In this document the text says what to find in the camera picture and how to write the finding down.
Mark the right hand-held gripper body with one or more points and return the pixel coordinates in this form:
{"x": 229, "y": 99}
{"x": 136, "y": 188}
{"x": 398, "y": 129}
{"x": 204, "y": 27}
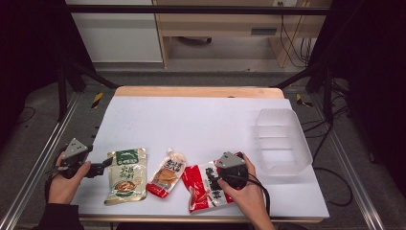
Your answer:
{"x": 231, "y": 174}

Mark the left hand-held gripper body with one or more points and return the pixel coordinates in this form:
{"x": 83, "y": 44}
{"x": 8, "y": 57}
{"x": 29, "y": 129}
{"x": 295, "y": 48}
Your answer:
{"x": 75, "y": 150}

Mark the green seasoning pouch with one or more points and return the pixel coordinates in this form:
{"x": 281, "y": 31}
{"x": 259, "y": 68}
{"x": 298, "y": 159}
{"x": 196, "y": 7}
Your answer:
{"x": 127, "y": 174}

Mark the red seasoning pouch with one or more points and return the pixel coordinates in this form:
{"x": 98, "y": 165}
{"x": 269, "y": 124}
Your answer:
{"x": 201, "y": 188}

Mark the translucent plastic container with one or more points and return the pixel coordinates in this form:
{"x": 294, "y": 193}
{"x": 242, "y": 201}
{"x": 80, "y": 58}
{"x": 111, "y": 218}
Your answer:
{"x": 282, "y": 143}

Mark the white orange spout pouch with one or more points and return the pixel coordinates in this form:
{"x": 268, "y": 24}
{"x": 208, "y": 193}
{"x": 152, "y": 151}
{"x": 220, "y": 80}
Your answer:
{"x": 167, "y": 175}

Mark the person's right hand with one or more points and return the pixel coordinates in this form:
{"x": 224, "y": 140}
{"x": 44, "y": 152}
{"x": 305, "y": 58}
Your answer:
{"x": 250, "y": 199}

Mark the person's left hand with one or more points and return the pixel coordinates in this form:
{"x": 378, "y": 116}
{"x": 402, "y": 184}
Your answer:
{"x": 62, "y": 188}

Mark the yellow black tape strip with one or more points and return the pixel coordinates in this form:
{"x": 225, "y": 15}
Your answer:
{"x": 97, "y": 99}
{"x": 301, "y": 101}

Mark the black metal stand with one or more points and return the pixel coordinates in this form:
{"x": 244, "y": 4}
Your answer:
{"x": 319, "y": 80}
{"x": 76, "y": 76}

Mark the black curtain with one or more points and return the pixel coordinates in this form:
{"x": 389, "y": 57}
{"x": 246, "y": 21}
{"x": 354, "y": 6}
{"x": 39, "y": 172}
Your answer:
{"x": 373, "y": 64}
{"x": 28, "y": 48}

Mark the white cabinet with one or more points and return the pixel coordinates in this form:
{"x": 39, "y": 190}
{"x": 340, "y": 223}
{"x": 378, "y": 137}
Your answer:
{"x": 118, "y": 35}

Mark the office chair base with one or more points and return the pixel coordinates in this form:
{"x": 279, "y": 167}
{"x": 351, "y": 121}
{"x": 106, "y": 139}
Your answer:
{"x": 194, "y": 40}

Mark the light wooden desk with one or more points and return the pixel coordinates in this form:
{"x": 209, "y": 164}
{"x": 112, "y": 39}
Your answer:
{"x": 220, "y": 24}

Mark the aluminium rail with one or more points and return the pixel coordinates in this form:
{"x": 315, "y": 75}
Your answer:
{"x": 348, "y": 166}
{"x": 38, "y": 159}

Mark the black horizontal frame bar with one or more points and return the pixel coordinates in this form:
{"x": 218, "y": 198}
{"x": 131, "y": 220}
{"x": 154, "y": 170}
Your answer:
{"x": 191, "y": 9}

